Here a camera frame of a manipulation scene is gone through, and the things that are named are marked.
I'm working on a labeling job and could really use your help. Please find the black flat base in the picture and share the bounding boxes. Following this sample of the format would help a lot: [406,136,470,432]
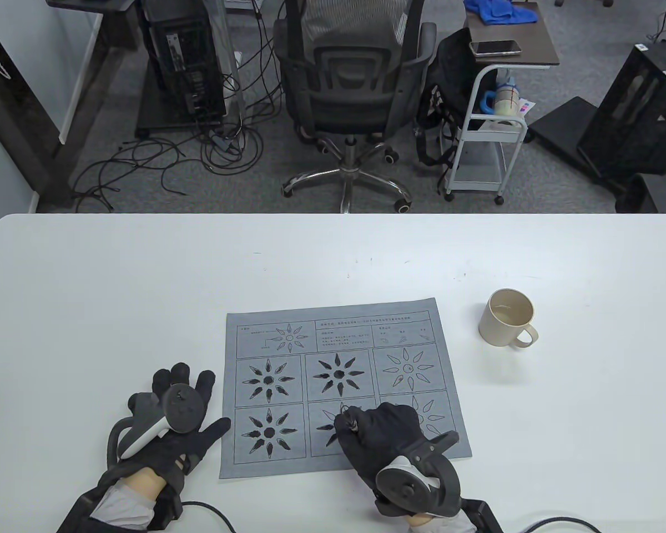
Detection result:
[527,96,597,163]

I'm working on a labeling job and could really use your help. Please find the black computer tower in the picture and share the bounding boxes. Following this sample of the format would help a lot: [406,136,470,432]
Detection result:
[142,0,226,125]

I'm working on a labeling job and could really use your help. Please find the black backpack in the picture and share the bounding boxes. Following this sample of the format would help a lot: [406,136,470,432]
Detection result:
[415,27,500,167]

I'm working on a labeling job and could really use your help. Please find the blue cloth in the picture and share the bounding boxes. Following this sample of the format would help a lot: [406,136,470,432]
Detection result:
[465,0,539,26]

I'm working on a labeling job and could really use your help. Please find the white drinking bottle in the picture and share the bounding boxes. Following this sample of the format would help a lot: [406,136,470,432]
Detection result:
[480,78,521,118]

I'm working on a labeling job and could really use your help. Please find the aluminium frame post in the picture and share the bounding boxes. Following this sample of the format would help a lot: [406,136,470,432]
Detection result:
[204,0,246,120]

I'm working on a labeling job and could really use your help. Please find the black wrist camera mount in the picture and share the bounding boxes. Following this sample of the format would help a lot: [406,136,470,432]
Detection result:
[55,477,185,533]
[461,499,503,533]

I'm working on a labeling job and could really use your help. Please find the dark smartphone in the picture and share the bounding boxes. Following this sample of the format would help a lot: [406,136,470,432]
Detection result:
[469,40,522,58]

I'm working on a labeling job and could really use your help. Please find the black mesh office chair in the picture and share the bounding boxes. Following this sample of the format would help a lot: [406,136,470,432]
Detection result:
[272,0,438,214]

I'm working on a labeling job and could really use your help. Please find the brown handled Chinese brush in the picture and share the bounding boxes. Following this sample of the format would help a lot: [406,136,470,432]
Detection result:
[339,404,362,435]

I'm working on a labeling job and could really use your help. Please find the white cart brown top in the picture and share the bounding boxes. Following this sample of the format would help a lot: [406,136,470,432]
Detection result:
[444,3,561,206]

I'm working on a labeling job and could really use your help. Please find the dark vertical post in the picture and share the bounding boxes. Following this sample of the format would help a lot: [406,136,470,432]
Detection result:
[0,8,73,203]

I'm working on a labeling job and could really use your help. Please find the grey water writing practice cloth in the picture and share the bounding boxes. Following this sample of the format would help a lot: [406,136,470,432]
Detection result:
[218,298,473,481]

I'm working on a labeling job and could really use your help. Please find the black open computer case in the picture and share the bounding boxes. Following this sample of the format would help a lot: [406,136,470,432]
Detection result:
[577,42,666,179]

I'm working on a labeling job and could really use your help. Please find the dark desk with white panel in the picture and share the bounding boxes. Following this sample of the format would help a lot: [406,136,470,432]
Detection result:
[46,0,139,145]

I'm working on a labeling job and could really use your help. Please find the person's right hand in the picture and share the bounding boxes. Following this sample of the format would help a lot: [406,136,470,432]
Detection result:
[334,403,457,505]

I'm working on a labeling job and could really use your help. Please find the person's left forearm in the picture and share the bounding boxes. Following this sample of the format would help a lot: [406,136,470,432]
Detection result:
[92,472,165,527]

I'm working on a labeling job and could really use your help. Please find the person's left hand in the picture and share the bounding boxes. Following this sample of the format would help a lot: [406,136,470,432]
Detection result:
[107,363,232,492]

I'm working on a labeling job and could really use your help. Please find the black cable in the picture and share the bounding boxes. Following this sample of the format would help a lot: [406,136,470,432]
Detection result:
[182,501,235,533]
[519,516,594,533]

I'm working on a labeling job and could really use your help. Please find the dark grey handheld controller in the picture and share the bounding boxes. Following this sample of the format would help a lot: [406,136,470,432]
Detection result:
[375,430,462,517]
[107,385,205,464]

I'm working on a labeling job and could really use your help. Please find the beige mug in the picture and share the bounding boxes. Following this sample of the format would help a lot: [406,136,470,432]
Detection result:
[478,288,539,349]

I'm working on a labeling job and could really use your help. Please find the tangle of black cables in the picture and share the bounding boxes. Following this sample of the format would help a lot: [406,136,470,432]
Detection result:
[69,0,286,214]

